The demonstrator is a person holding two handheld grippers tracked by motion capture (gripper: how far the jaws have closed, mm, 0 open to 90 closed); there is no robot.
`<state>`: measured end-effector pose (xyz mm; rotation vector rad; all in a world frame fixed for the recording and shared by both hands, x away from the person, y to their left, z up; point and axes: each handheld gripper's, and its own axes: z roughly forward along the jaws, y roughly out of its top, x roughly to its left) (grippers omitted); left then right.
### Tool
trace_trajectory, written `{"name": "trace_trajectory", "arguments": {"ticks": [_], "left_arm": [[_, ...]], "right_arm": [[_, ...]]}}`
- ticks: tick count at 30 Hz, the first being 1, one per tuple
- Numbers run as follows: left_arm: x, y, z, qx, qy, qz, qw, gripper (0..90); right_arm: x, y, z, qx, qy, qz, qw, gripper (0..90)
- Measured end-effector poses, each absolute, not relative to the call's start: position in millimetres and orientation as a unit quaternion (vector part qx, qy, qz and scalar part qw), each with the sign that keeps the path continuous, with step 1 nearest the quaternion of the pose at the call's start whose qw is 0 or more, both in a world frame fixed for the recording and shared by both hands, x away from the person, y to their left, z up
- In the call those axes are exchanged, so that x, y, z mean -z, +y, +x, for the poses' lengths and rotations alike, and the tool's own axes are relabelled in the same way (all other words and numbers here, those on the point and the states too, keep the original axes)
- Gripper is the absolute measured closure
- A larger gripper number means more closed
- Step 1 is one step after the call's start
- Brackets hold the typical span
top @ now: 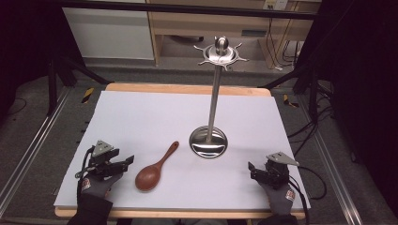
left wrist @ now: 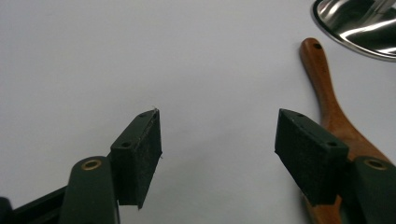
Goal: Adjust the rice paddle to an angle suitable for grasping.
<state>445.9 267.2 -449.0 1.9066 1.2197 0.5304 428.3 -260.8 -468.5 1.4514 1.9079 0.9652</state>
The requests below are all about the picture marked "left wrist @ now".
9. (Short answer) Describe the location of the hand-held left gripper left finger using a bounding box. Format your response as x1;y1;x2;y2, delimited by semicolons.
58;107;163;224

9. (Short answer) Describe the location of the stainless steel bowl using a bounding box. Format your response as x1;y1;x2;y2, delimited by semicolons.
310;0;396;63

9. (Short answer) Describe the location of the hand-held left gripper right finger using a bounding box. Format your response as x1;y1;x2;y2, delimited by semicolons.
274;108;396;224

